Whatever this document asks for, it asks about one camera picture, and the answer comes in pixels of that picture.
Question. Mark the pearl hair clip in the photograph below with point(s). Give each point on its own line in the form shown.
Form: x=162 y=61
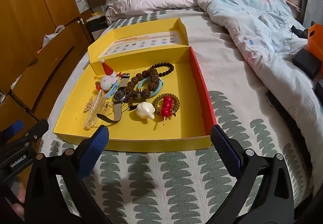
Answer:
x=92 y=112

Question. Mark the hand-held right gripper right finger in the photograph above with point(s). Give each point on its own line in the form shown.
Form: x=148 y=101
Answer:
x=227 y=153

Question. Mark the yellow packet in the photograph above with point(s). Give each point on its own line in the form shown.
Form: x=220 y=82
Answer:
x=96 y=13

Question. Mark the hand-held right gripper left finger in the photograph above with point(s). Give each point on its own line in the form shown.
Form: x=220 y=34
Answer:
x=93 y=150

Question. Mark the white printed box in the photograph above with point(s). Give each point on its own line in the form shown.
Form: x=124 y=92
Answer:
x=82 y=4

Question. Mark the red santa hat clip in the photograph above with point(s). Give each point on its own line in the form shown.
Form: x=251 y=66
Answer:
x=108 y=68

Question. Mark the white plastic bag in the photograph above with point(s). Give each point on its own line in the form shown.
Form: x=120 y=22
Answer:
x=51 y=37

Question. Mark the red candied fruit hair stick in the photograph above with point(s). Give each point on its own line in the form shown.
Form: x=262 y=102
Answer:
x=166 y=107

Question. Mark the black box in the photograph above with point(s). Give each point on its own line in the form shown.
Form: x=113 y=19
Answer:
x=306 y=63

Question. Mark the blue hair clip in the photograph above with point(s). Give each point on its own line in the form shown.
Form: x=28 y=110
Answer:
x=112 y=91

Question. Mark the nightstand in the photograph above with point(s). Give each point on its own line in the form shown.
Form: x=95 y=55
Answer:
x=97 y=23

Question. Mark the person's left hand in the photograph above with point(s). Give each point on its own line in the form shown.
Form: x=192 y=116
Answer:
x=16 y=203

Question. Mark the black cloth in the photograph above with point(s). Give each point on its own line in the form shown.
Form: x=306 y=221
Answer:
x=297 y=30

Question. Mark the light blue cartoon quilt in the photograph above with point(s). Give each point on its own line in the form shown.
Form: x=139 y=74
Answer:
x=252 y=16

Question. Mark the yellow cardboard box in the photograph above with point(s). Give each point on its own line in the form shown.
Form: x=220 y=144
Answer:
x=181 y=123

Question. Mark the clear hair claw clip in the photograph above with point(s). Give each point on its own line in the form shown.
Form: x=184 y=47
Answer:
x=104 y=103

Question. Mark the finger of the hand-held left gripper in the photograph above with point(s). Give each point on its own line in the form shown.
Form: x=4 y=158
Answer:
x=37 y=128
x=12 y=129

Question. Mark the gold brooch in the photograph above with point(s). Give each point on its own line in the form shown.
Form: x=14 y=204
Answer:
x=88 y=106

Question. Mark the wrist watch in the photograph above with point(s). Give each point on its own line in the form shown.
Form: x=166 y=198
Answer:
x=120 y=95

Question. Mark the wooden wardrobe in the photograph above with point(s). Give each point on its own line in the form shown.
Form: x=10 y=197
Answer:
x=37 y=11

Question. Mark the white garlic-shaped ornament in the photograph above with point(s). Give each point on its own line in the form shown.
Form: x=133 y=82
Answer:
x=145 y=110

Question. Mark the white plush hair clip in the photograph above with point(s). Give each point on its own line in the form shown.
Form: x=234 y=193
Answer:
x=106 y=82

